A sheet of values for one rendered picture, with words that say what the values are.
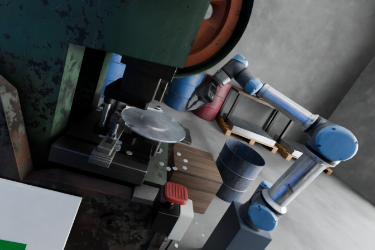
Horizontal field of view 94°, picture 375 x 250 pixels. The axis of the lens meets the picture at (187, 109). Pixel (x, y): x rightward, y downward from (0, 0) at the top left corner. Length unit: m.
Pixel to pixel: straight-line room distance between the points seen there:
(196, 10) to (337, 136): 0.62
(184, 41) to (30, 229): 0.71
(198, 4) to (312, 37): 4.66
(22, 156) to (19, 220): 0.19
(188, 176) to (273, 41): 3.81
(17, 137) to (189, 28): 0.56
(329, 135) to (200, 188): 0.97
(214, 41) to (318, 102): 4.79
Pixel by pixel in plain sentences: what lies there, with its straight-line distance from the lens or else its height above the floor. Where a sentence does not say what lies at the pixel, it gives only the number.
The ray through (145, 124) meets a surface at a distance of 0.73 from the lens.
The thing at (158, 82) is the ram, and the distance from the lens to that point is 0.65.
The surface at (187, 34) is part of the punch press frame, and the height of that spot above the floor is 1.15.
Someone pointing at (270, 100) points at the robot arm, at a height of 1.06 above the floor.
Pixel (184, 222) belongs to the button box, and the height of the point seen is 0.59.
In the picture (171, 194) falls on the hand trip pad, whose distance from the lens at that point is 0.52.
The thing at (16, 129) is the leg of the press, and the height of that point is 0.74.
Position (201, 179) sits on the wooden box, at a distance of 1.41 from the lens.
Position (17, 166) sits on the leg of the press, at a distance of 0.70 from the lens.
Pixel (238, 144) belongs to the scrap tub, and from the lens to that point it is 2.05.
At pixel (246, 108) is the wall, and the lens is 4.65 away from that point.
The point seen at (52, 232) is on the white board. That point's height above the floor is 0.47.
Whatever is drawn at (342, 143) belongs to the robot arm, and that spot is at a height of 1.04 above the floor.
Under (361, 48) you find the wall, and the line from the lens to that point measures 5.99.
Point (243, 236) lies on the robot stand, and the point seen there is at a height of 0.41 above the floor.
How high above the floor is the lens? 1.11
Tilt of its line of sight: 16 degrees down
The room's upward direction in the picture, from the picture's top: 24 degrees clockwise
